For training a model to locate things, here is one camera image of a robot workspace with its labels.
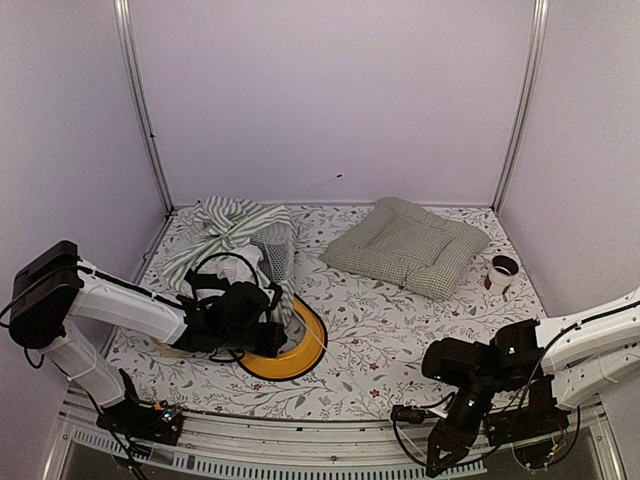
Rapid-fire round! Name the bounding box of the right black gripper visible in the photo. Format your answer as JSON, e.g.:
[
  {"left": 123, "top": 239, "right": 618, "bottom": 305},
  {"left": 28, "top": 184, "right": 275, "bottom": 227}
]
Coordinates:
[{"left": 426, "top": 374, "right": 495, "bottom": 479}]

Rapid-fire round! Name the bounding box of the green checked cushion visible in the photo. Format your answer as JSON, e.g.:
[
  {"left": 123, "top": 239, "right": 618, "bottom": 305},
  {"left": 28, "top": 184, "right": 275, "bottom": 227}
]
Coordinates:
[{"left": 320, "top": 197, "right": 490, "bottom": 300}]

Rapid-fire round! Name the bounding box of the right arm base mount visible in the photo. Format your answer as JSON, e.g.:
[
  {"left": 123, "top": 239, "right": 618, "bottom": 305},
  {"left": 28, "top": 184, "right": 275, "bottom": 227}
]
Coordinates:
[{"left": 483, "top": 375, "right": 569, "bottom": 470}]

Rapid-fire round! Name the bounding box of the aluminium frame post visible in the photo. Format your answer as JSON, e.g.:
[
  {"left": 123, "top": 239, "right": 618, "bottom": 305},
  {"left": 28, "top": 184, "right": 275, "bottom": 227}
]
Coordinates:
[
  {"left": 491, "top": 0, "right": 550, "bottom": 217},
  {"left": 113, "top": 0, "right": 175, "bottom": 217}
]

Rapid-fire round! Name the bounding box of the white and brown cup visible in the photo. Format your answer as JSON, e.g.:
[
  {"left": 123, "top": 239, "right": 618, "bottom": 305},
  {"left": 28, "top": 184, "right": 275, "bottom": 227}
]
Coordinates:
[{"left": 484, "top": 255, "right": 519, "bottom": 296}]

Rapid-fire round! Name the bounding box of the green striped pet tent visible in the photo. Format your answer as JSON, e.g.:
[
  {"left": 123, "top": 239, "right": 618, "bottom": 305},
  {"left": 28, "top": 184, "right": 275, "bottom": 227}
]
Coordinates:
[{"left": 162, "top": 196, "right": 295, "bottom": 326}]

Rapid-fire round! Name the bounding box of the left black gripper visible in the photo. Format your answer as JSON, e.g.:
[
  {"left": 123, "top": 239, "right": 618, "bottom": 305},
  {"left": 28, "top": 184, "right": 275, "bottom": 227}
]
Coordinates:
[{"left": 219, "top": 322, "right": 287, "bottom": 358}]

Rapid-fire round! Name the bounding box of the right aluminium frame post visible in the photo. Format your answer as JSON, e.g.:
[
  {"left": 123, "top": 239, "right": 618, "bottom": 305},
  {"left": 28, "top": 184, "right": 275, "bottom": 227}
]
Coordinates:
[{"left": 491, "top": 0, "right": 550, "bottom": 217}]

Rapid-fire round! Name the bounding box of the floral patterned table mat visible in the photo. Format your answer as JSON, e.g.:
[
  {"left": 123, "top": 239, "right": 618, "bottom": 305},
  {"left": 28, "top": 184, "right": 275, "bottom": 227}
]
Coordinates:
[{"left": 107, "top": 205, "right": 543, "bottom": 421}]

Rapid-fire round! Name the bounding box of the cream pet bowl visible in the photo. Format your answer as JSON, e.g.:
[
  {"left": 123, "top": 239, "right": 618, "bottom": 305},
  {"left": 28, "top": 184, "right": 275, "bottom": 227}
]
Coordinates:
[{"left": 151, "top": 338, "right": 187, "bottom": 358}]

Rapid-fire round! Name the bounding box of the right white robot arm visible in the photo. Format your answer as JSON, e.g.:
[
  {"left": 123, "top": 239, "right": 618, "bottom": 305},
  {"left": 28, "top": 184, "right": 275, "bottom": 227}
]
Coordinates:
[{"left": 421, "top": 290, "right": 639, "bottom": 477}]

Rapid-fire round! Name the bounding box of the left aluminium frame post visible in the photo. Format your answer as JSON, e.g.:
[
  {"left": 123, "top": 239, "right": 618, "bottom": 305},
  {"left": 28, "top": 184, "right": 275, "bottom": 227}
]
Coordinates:
[{"left": 113, "top": 0, "right": 175, "bottom": 217}]

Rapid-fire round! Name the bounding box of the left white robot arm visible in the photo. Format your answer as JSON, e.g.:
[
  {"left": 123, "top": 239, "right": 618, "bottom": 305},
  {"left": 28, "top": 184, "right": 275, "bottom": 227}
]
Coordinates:
[{"left": 1, "top": 241, "right": 287, "bottom": 434}]

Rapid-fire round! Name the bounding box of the front aluminium rail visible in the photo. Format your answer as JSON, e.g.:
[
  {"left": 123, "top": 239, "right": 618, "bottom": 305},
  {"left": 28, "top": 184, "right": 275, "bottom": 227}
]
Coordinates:
[{"left": 41, "top": 388, "right": 628, "bottom": 479}]

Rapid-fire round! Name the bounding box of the yellow double bowl holder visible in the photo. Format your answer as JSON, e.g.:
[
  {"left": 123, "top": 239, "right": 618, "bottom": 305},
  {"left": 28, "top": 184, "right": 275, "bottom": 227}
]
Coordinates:
[{"left": 235, "top": 295, "right": 328, "bottom": 382}]

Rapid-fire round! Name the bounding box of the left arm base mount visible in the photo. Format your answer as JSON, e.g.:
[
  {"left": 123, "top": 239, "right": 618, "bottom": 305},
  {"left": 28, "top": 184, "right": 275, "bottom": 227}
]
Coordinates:
[{"left": 96, "top": 369, "right": 184, "bottom": 446}]

